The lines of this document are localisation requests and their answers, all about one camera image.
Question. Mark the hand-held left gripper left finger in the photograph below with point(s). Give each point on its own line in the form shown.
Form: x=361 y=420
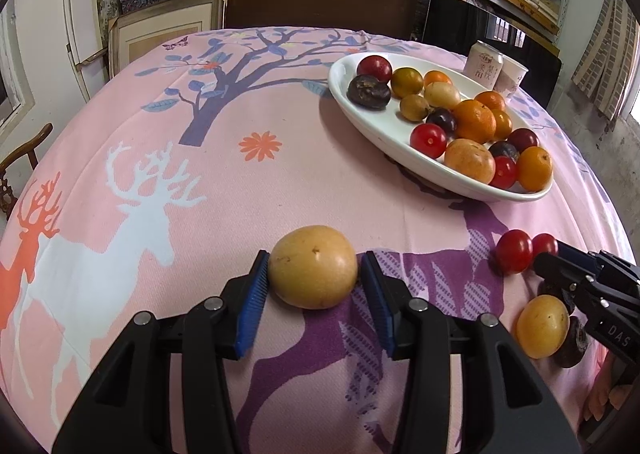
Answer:
x=252 y=304

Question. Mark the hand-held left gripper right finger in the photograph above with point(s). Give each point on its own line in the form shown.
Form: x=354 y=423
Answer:
x=377 y=304

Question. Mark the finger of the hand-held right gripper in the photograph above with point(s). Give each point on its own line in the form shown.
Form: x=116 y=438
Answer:
x=560 y=274
x=577 y=253

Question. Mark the orange tangerine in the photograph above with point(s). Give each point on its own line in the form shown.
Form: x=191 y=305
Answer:
x=474 y=121
x=491 y=100
x=534 y=168
x=437 y=78

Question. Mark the dark red plum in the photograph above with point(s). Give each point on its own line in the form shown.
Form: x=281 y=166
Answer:
x=523 y=139
x=374 y=68

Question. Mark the dark purple passion fruit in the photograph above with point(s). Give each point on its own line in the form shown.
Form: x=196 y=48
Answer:
x=368 y=91
x=504 y=150
x=572 y=344
x=552 y=290

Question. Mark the golden orange round fruit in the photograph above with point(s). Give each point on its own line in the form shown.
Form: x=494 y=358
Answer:
x=504 y=125
x=406 y=82

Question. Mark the white plate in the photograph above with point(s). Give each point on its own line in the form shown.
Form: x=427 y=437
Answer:
x=382 y=126

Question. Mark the small dark purple plum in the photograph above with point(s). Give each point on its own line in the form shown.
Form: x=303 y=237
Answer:
x=441 y=120

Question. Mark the small yellow round fruit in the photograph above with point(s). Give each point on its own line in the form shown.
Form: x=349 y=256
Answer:
x=414 y=107

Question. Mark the person's right hand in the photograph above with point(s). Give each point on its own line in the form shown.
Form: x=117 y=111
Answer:
x=602 y=391

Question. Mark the pink deer print tablecloth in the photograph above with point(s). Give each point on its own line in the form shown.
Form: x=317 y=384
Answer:
x=300 y=174

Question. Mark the white paper cup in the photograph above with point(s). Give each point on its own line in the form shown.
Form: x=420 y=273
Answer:
x=512 y=76

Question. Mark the hanging woven bamboo strips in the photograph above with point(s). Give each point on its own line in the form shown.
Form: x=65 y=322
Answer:
x=605 y=59

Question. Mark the pink drink can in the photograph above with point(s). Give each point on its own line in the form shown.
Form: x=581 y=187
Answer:
x=482 y=61

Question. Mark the black flat screen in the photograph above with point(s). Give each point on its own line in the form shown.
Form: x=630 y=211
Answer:
x=450 y=19

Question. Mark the carved wooden chair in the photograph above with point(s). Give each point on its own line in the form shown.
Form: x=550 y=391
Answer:
x=30 y=150

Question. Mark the framed picture in cardboard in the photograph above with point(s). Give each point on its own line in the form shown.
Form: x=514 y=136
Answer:
x=160 y=31

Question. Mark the dark brown wooden board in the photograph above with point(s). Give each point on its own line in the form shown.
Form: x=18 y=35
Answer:
x=315 y=4

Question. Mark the white framed side window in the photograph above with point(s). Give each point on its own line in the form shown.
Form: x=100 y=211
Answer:
x=10 y=84

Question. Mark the mottled grey stone slab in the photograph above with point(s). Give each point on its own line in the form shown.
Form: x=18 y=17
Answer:
x=107 y=9

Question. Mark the white door panel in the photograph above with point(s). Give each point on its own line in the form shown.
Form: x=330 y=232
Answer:
x=85 y=9

